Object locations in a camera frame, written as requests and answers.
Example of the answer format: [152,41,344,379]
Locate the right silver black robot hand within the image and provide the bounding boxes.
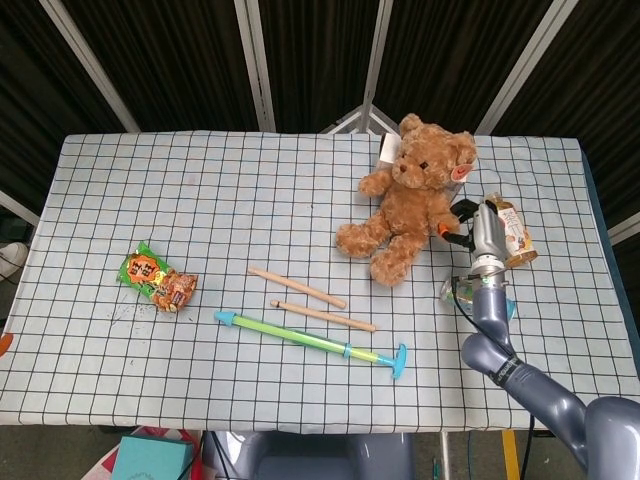
[437,198,511,269]

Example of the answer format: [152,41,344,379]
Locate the brown plush teddy bear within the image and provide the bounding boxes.
[334,112,479,287]

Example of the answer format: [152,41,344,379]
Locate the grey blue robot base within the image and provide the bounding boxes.
[239,430,417,480]

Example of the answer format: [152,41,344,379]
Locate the green blue water squirter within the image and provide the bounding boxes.
[213,309,408,381]

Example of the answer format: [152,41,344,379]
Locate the orange tea bottle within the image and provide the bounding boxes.
[485,192,539,269]

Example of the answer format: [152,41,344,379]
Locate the light blue drink can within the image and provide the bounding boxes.
[439,277,517,322]

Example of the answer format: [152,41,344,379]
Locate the white shoe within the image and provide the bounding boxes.
[0,241,30,281]

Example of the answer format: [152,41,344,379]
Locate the green orange snack bag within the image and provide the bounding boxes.
[117,240,199,315]

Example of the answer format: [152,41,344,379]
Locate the white partition foot brace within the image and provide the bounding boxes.
[319,103,402,135]

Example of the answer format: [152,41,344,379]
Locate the teal box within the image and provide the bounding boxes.
[110,433,197,480]

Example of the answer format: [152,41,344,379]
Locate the wooden stick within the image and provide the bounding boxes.
[269,298,377,334]
[247,266,347,310]

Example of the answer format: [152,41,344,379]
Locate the blue checked tablecloth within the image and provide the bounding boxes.
[0,130,640,435]

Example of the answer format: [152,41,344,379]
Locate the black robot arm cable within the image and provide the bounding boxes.
[451,273,484,331]

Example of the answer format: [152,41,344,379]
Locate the white partition frame post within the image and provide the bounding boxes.
[358,0,397,132]
[233,0,277,132]
[38,0,142,134]
[473,0,579,135]

